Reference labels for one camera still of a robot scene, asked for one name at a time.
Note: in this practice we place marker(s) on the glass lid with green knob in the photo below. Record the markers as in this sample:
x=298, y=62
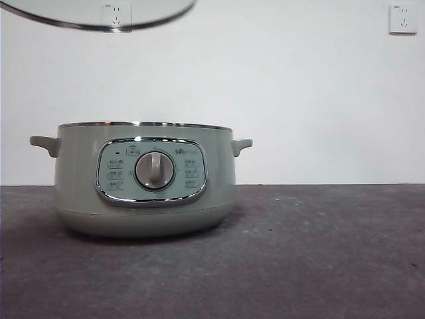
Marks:
x=59, y=13

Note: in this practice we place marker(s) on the green electric cooking pot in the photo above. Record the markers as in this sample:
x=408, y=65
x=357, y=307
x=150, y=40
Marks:
x=79, y=172

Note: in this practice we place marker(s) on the white wall socket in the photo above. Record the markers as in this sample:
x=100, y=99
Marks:
x=116, y=15
x=403, y=19

